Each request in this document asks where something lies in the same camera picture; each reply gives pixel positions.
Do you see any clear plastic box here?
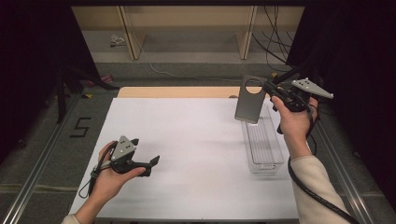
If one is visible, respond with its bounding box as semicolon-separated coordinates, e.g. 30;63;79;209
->
240;104;285;175

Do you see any person's right hand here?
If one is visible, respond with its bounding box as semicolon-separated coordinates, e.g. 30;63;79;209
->
269;95;319;151

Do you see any bundle of black cables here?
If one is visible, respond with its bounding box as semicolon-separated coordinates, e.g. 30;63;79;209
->
250;5;296;67

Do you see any pink object on floor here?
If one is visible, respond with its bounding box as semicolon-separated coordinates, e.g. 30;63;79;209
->
86;73;114;88

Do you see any right hand-held gripper cable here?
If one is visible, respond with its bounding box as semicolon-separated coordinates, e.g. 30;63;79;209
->
287;104;361;224

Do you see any person's left hand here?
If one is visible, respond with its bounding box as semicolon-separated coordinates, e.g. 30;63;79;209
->
89;140;147;203

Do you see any crumpled white paper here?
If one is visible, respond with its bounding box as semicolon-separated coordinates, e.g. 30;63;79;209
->
108;34;127;49

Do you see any light wooden table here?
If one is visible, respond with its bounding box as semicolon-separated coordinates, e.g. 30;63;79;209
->
117;86;272;100

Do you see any left hand-held gripper cable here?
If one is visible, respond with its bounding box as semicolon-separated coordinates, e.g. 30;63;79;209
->
78;141;120;200

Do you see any hand-held gripper cable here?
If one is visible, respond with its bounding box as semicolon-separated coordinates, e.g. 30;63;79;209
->
78;141;120;200
287;104;361;224

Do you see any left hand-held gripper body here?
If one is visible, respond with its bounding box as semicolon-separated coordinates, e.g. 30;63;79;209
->
109;134;148;175

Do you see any metal floor rail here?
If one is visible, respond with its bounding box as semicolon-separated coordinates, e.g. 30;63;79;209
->
312;118;376;224
0;92;82;224

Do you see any white table board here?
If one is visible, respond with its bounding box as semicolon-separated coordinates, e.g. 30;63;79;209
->
68;97;301;220

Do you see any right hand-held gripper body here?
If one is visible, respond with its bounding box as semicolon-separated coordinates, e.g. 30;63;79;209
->
274;77;335;113

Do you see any light wooden shelf unit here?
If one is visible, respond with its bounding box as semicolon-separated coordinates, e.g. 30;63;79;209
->
70;5;305;62

